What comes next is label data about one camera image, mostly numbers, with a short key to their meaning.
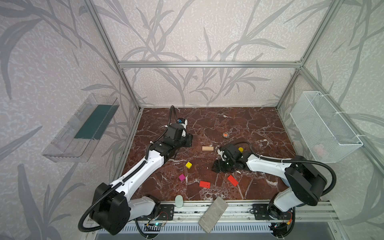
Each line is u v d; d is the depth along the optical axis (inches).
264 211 28.9
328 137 24.7
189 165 34.9
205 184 32.6
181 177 33.4
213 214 27.7
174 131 23.5
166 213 28.4
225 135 41.2
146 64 37.2
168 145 23.8
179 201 29.7
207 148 38.2
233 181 33.1
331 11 28.5
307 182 17.3
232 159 26.9
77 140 25.3
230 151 27.4
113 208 15.1
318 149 29.1
